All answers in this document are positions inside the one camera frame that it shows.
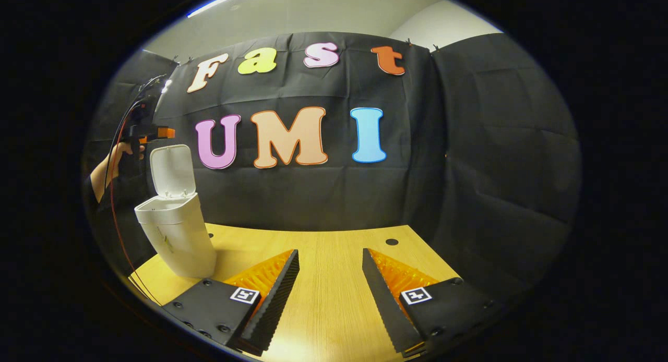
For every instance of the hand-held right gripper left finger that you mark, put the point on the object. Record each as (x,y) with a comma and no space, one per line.
(274,299)

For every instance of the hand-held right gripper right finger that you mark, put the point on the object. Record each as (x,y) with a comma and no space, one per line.
(383,304)

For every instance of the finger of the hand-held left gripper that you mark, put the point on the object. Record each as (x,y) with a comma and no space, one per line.
(168,133)

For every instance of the white desktop garbage bin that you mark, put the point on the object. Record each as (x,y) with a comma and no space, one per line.
(180,237)

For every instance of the wooden desktop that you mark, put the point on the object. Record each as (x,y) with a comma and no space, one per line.
(329,278)

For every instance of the black backdrop cloth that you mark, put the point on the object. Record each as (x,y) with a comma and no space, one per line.
(469,169)

